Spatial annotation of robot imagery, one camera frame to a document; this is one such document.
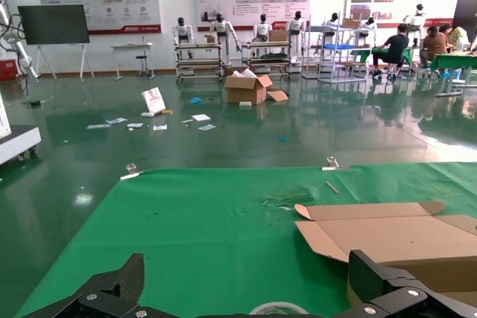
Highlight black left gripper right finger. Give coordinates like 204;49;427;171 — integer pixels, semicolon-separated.
335;249;477;318

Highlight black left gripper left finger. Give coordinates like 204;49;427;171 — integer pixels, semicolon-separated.
16;252;180;318

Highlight brown open cardboard box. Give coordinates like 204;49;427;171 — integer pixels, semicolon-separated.
293;200;477;308

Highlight red box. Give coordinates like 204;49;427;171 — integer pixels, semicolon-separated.
0;57;19;81

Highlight green table cloth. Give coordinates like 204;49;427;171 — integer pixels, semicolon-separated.
14;161;477;318

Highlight silver binder clip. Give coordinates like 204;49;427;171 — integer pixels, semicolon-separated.
321;156;352;172
119;163;145;180

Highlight clear adhesive tape roll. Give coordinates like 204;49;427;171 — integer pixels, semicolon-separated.
248;301;310;318

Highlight clear plastic wrapper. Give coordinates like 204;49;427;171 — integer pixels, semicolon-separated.
260;187;314;211

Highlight white machine base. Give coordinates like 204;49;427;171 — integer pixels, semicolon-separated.
0;94;42;167

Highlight flat cardboard piece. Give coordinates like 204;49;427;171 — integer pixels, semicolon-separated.
266;88;290;103

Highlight large open shipping carton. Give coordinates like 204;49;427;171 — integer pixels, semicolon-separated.
223;68;274;106

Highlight black round stool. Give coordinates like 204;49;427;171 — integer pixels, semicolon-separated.
135;55;154;79

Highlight green covered work table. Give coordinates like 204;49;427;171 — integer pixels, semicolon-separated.
430;52;477;98
350;46;413;73

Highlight metal shelf cart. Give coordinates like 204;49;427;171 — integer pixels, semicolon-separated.
241;40;292;77
174;42;224;84

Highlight person in dark shirt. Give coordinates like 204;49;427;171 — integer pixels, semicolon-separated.
371;22;411;81

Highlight tall metal rack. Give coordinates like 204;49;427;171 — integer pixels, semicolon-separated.
301;22;370;84

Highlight white narrow table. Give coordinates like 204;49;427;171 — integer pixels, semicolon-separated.
110;42;156;81

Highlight person in brown shirt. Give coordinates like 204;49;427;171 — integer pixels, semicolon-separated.
420;25;450;70

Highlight white black humanoid robot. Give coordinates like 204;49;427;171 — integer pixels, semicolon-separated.
209;13;241;68
285;10;307;64
359;16;378;39
253;13;273;42
172;16;194;59
322;12;342;48
401;3;428;47

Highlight person in yellow shirt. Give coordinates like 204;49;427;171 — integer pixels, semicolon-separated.
439;23;470;48

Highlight black display on stand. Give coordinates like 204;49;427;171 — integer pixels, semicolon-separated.
17;4;96;80

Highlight large black panel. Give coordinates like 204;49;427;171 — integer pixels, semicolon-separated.
452;0;477;51

